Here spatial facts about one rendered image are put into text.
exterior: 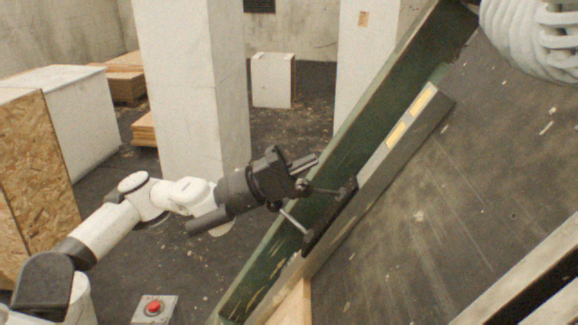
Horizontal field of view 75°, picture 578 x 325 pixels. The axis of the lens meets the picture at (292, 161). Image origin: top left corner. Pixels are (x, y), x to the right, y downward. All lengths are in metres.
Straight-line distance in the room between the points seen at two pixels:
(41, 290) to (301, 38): 8.15
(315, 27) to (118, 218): 7.90
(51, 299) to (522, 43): 0.85
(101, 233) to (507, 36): 0.88
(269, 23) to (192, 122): 5.92
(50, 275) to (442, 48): 0.94
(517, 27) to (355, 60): 3.97
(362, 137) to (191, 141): 2.39
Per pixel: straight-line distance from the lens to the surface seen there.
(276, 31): 8.80
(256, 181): 0.75
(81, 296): 2.37
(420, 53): 0.90
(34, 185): 2.71
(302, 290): 0.82
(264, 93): 5.71
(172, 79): 3.07
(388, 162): 0.70
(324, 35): 8.65
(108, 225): 0.98
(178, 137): 3.24
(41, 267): 0.92
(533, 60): 0.25
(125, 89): 6.12
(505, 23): 0.27
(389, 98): 0.91
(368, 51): 4.19
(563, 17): 0.22
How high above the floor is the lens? 1.90
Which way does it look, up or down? 27 degrees down
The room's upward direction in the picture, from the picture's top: straight up
